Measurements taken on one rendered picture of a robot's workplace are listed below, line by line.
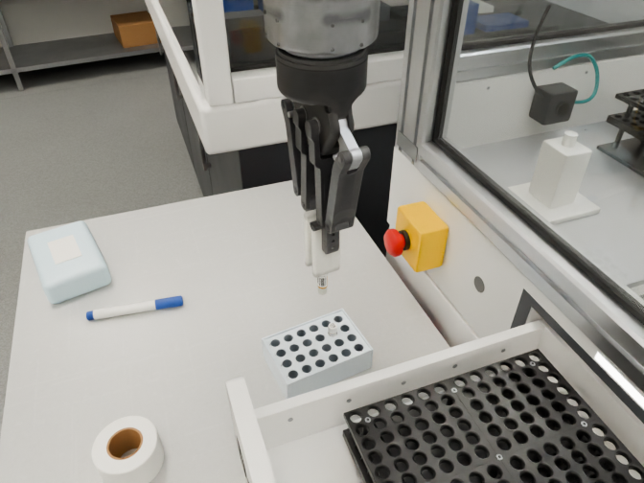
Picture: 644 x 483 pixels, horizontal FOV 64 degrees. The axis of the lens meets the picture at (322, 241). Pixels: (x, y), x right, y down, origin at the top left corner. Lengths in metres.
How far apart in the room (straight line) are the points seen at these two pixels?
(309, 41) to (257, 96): 0.68
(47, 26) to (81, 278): 3.65
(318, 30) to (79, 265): 0.60
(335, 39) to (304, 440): 0.39
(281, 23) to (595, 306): 0.37
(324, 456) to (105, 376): 0.34
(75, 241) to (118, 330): 0.19
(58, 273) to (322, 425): 0.49
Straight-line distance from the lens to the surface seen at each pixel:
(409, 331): 0.77
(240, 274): 0.86
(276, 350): 0.70
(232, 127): 1.09
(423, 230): 0.70
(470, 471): 0.50
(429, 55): 0.71
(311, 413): 0.54
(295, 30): 0.40
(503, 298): 0.66
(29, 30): 4.44
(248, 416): 0.48
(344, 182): 0.44
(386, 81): 1.18
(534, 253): 0.59
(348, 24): 0.40
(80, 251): 0.91
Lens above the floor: 1.33
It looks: 38 degrees down
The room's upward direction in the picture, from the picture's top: straight up
